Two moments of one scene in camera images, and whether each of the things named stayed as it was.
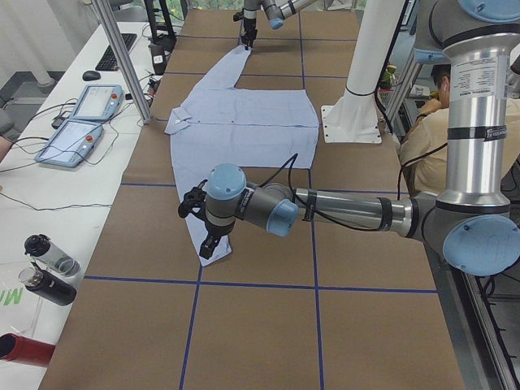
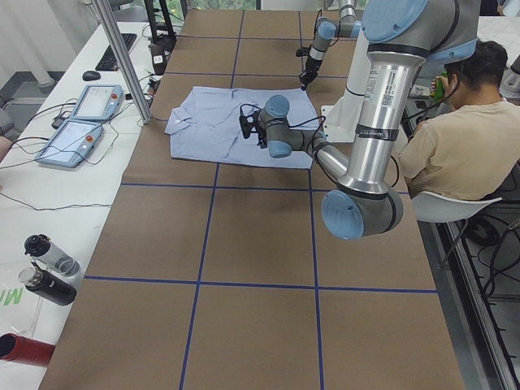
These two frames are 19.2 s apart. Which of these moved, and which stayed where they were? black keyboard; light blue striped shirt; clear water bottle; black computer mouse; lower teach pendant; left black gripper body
Moved: left black gripper body; light blue striped shirt
Stayed: black keyboard; clear water bottle; black computer mouse; lower teach pendant
